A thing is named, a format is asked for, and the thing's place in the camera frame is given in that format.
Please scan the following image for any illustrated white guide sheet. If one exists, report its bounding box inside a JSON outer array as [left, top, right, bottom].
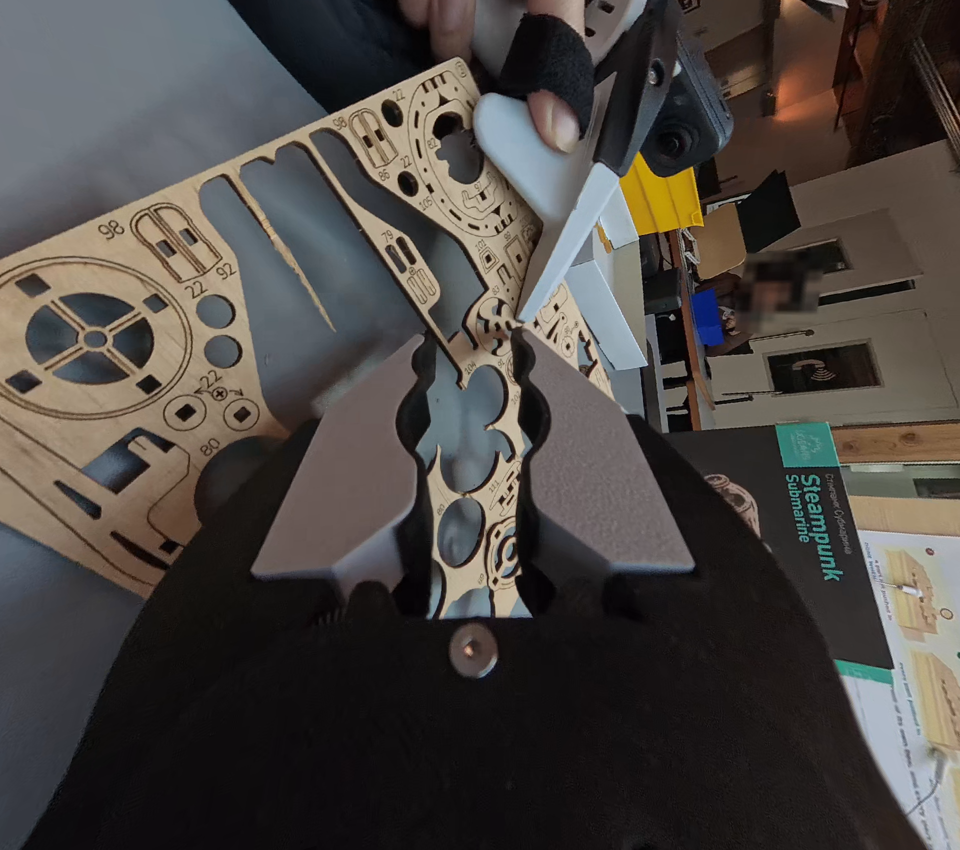
[[836, 527, 960, 850]]

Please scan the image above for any wooden parts sheet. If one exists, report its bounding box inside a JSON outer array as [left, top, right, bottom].
[[0, 56, 624, 622]]

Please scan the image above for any white cardboard box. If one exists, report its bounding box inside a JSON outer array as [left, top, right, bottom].
[[566, 208, 650, 371]]

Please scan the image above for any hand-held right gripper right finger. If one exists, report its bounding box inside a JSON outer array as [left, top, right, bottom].
[[510, 328, 696, 600]]

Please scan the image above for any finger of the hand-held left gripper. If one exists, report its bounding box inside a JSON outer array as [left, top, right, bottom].
[[472, 91, 627, 328]]

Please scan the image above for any yellow plastic bin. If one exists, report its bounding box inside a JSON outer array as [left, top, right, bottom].
[[596, 0, 708, 235]]

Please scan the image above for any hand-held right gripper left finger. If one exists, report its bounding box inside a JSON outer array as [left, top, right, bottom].
[[249, 332, 432, 596]]

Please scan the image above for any teal-labelled kit box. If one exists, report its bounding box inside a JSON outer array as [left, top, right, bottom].
[[663, 421, 895, 675]]

